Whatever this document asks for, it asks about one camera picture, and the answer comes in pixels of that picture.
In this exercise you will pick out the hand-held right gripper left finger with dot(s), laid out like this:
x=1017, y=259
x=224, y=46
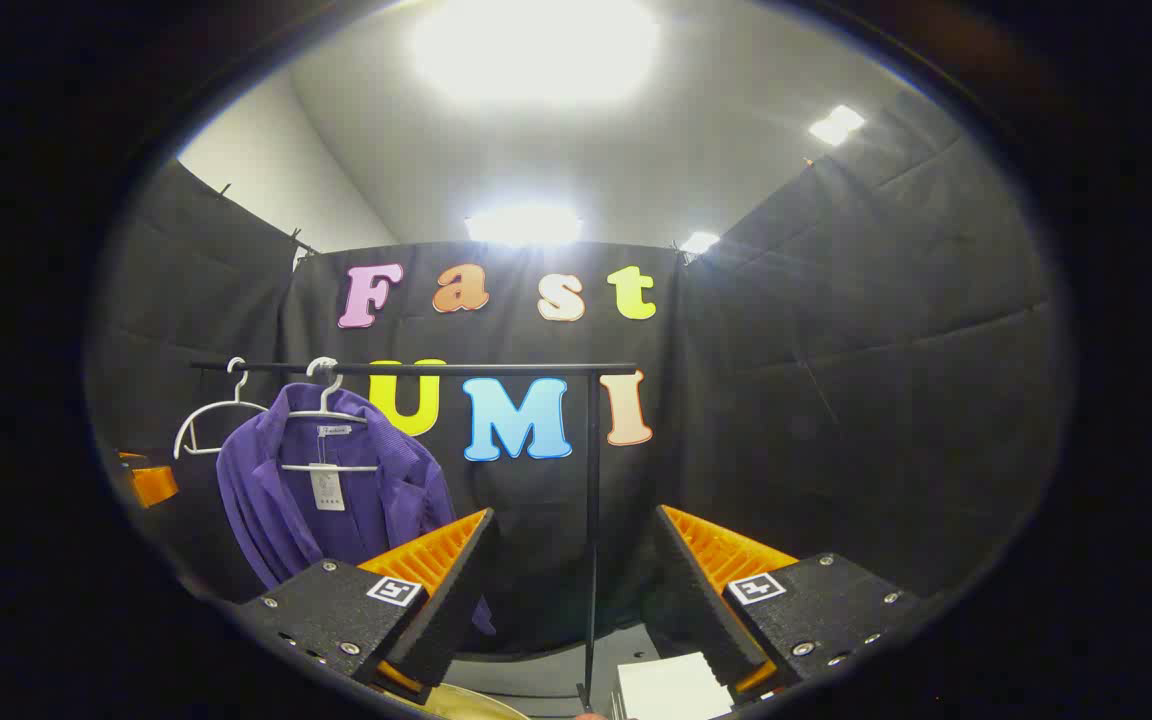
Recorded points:
x=456, y=610

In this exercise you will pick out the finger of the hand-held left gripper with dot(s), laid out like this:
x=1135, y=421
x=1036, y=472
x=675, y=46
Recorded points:
x=154, y=485

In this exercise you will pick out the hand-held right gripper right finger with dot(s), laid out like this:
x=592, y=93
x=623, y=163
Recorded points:
x=696, y=610

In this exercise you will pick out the purple knit garment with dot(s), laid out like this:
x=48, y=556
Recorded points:
x=266, y=500

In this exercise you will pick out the white clothes hanger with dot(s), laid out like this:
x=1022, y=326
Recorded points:
x=336, y=467
x=240, y=390

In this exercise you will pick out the black metal clothes rack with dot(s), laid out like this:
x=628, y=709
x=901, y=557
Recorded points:
x=593, y=480

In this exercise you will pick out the white sheet stack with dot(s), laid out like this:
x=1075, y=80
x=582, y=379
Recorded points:
x=671, y=688

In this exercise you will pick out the black backdrop cloth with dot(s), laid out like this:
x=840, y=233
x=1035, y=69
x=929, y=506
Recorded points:
x=836, y=350

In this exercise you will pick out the ceiling light panel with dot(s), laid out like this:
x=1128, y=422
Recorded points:
x=700, y=242
x=536, y=50
x=836, y=126
x=524, y=226

